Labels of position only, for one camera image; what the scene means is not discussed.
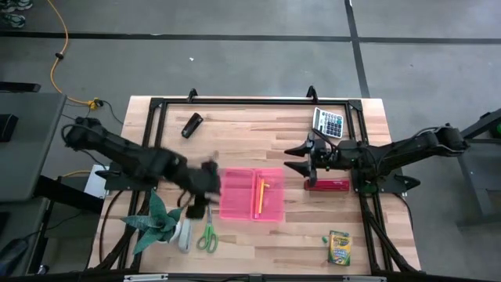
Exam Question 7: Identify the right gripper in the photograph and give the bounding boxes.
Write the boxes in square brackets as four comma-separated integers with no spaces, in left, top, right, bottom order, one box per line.
[284,132,355,188]

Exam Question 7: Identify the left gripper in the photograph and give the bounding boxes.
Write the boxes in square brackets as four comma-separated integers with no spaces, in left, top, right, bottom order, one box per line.
[180,159,223,220]

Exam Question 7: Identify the green handled scissors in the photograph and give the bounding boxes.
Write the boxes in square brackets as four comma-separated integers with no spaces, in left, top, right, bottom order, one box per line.
[196,203,219,254]

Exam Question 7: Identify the white stapler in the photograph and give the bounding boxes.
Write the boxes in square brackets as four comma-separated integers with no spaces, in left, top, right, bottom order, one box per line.
[178,218,193,254]

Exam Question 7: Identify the white plant pot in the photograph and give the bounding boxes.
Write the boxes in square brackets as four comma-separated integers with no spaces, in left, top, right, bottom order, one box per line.
[162,220,182,244]

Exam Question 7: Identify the red stapler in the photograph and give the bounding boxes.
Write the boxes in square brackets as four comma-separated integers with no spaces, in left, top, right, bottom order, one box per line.
[304,179,351,192]

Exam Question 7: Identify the pink transparent pencil case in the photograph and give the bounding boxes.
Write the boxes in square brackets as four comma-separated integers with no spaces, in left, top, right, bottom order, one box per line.
[218,167,286,222]

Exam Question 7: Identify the white calculator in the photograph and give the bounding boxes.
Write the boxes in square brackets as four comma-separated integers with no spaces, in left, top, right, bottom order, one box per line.
[312,107,345,139]

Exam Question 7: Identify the green artificial plant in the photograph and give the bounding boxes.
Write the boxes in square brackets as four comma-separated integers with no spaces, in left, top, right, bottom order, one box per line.
[120,190,185,255]

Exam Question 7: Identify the black stapler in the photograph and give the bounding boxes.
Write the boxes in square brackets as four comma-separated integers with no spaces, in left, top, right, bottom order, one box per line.
[181,112,204,139]

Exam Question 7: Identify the black crossbar with silver brackets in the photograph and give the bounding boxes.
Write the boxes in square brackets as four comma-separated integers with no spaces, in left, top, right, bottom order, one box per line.
[0,269,501,282]

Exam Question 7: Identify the yellow green crayon box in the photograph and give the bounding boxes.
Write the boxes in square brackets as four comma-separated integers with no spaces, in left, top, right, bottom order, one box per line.
[327,230,352,266]

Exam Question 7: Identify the black desk beam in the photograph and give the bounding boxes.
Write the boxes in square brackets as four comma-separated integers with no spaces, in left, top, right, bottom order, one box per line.
[33,175,105,215]

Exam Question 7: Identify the grey metal stand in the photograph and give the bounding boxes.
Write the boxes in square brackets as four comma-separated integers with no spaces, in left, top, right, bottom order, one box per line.
[456,108,501,228]

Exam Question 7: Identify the grey desk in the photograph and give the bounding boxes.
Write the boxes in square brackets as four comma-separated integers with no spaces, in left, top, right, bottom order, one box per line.
[0,92,67,203]

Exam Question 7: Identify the black box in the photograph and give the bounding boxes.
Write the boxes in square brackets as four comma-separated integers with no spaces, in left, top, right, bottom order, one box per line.
[0,114,20,143]

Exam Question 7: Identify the black flat bar device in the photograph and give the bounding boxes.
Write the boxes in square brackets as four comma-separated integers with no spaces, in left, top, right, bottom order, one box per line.
[0,81,42,94]

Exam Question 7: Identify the person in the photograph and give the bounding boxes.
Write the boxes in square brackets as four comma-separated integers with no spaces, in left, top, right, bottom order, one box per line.
[0,0,34,29]

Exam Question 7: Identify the black aluminium table frame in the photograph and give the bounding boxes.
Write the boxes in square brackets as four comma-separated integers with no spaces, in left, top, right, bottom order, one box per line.
[139,96,377,275]

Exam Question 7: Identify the black diagonal frame strut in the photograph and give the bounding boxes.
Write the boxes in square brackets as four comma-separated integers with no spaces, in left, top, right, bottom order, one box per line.
[359,194,418,273]
[93,191,152,272]

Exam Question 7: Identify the yellow hanging cable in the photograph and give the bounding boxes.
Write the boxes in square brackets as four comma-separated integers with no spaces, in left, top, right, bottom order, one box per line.
[46,0,105,110]

